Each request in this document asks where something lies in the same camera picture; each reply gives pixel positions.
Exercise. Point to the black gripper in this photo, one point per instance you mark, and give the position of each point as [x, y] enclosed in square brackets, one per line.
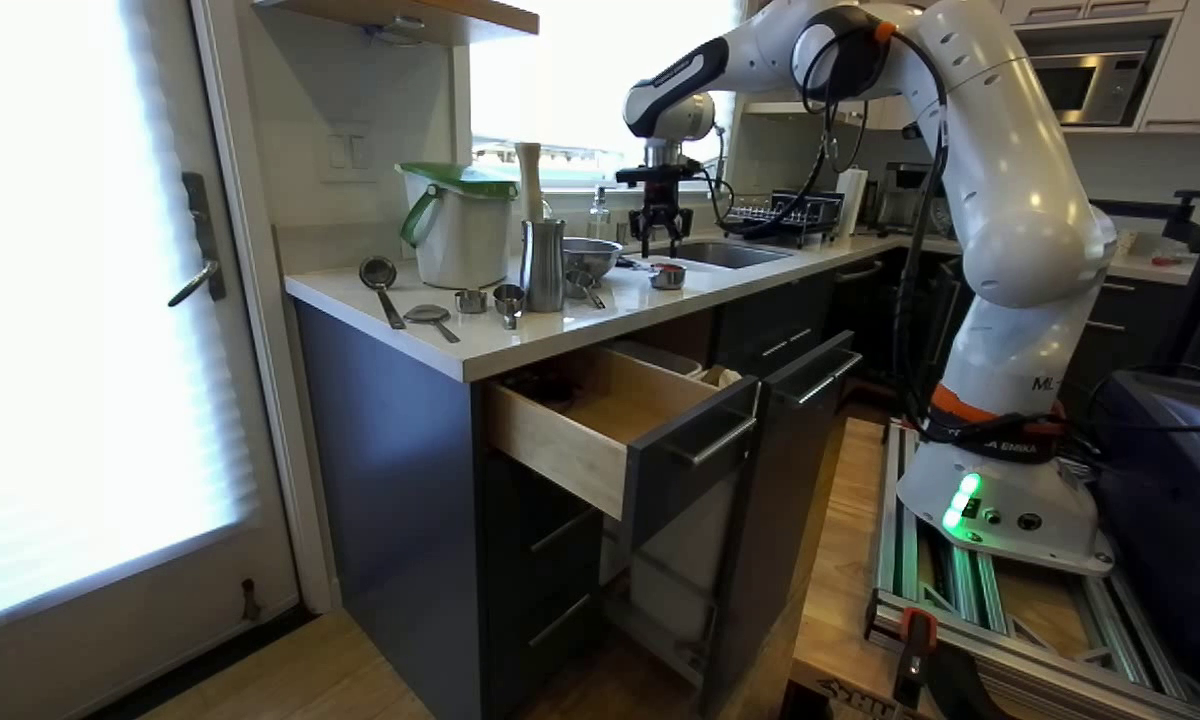
[660, 207]

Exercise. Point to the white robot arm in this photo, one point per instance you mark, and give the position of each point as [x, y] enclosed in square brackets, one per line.
[1015, 184]

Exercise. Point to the red measuring cup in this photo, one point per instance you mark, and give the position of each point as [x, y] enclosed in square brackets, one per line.
[668, 280]

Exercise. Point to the steel cylinder cup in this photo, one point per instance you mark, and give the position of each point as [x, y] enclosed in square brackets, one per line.
[546, 266]

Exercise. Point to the tiny silver measuring cup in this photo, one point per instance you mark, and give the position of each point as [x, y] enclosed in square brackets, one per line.
[473, 302]

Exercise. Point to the silver measuring spoon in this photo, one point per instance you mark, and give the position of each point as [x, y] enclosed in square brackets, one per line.
[425, 319]

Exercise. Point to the clear plastic water bottle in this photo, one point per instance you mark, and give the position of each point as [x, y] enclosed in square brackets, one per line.
[603, 219]

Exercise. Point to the kitchen sink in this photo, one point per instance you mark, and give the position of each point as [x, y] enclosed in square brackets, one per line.
[733, 254]

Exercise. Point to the steel mixing bowl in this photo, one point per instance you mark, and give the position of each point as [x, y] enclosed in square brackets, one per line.
[591, 266]

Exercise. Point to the black dish rack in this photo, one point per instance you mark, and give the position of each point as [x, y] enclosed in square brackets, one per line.
[794, 219]

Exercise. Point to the wooden drawer dark front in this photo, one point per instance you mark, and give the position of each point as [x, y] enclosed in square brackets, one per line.
[585, 402]

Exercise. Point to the white framed window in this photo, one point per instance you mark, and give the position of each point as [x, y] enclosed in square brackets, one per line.
[585, 81]

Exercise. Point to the white bin green lid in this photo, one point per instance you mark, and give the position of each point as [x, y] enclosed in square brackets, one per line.
[464, 240]

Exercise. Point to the dark blue drawer cabinet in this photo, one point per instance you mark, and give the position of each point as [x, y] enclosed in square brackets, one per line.
[883, 322]

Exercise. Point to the silver countertop appliance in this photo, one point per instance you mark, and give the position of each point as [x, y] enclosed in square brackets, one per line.
[903, 199]

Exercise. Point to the silver ladle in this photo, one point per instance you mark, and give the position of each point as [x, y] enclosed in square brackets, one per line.
[379, 273]

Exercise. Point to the dark pull-out cabinet front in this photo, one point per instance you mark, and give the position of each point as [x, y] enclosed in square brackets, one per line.
[784, 533]

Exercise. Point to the dark blue counter cabinet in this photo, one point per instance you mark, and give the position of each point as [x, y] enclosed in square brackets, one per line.
[387, 504]

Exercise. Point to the steel microwave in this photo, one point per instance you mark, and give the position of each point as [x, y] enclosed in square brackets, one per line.
[1095, 81]

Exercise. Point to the red black clamp tool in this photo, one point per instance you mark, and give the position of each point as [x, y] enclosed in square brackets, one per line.
[915, 653]

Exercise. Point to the door floor bolt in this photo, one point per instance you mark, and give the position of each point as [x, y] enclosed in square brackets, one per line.
[250, 603]

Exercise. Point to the dark blue storage box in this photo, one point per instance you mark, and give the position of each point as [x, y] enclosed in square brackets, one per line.
[1175, 504]

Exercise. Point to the white glass door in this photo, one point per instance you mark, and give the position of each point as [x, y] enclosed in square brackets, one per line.
[92, 335]

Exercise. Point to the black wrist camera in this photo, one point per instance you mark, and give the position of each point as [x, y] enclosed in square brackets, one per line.
[660, 174]

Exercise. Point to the white wall outlet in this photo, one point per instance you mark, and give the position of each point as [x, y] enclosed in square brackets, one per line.
[347, 154]

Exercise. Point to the wooden wall shelf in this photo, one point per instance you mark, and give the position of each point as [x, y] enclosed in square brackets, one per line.
[402, 18]

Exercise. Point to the aluminium frame robot platform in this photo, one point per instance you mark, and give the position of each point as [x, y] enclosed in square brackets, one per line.
[972, 586]

